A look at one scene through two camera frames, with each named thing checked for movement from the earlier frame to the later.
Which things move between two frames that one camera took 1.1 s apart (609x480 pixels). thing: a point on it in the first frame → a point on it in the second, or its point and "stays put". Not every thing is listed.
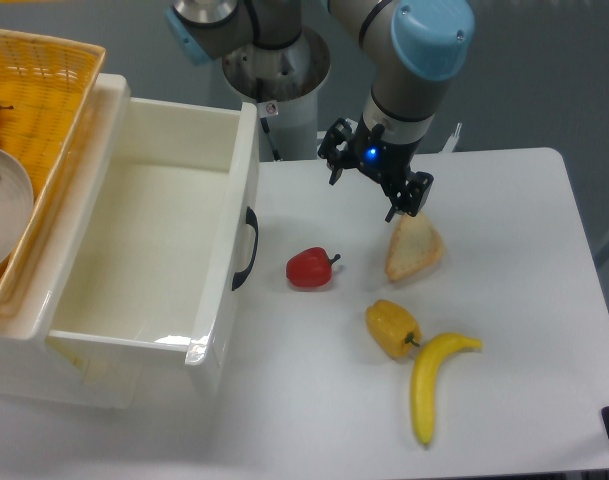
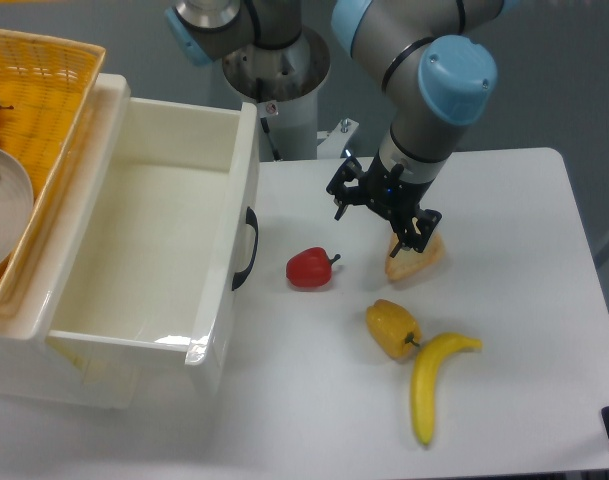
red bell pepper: [311, 267] stays put
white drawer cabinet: [18, 368] stays put
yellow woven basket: [43, 86] stays put
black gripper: [382, 160] → [387, 190]
